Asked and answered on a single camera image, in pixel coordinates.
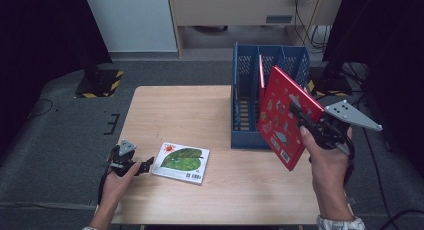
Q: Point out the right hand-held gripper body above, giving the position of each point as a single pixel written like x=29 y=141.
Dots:
x=350 y=115

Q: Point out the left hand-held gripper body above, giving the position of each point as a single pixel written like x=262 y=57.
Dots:
x=126 y=146

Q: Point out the white book with green leaf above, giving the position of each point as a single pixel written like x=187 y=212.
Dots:
x=183 y=163

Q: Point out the blue plastic file rack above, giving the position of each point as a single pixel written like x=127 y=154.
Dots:
x=246 y=136

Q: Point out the dark blue picture book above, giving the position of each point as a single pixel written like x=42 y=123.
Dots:
x=236 y=110

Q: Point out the person's left hand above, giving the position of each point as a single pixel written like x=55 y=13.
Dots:
x=113 y=190

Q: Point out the person's right hand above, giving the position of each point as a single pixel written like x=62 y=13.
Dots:
x=328 y=166

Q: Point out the black tape floor mark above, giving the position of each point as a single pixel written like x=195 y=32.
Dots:
x=111 y=124

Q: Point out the black stand with striped base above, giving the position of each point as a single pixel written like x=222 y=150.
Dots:
x=333 y=85
x=100 y=86

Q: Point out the black curtain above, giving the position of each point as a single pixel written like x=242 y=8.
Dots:
x=393 y=40
x=40 y=40

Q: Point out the grey label on desk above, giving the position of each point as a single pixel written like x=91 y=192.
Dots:
x=279 y=19

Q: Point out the white cabinet panel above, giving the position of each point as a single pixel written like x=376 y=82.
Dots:
x=133 y=20

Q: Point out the beige wooden desk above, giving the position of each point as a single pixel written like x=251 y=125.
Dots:
x=226 y=10

